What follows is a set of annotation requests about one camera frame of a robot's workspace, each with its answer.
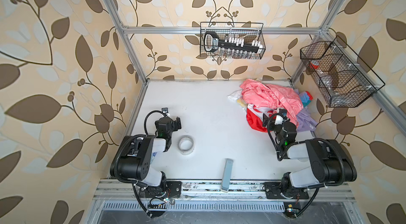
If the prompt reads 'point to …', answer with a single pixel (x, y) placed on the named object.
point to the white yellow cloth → (237, 95)
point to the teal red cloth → (306, 98)
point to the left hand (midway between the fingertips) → (170, 117)
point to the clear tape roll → (186, 152)
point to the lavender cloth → (306, 121)
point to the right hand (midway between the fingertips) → (273, 116)
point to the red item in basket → (314, 64)
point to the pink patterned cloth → (275, 97)
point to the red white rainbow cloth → (258, 117)
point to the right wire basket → (343, 79)
